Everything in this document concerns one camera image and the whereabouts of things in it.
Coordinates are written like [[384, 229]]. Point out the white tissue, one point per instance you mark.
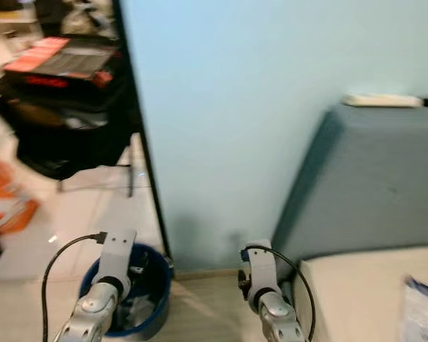
[[135, 313]]

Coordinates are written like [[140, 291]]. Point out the white blue plastic bag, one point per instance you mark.
[[424, 313]]

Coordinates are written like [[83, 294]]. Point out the mattress with beige sheet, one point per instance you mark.
[[357, 299]]

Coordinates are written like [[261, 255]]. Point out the black fabric chair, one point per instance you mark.
[[71, 142]]

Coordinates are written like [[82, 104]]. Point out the orange white shopping bag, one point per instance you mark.
[[7, 206]]

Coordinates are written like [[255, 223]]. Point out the teal upholstered headboard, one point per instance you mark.
[[371, 178]]

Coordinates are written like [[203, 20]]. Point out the white remote control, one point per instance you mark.
[[381, 101]]

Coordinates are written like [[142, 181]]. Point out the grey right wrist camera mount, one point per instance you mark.
[[260, 267]]

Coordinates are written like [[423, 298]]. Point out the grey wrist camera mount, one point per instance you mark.
[[260, 267], [118, 253]]

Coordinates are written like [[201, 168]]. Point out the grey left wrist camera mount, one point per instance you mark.
[[118, 253]]

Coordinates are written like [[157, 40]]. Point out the black partition frame post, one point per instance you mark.
[[143, 142]]

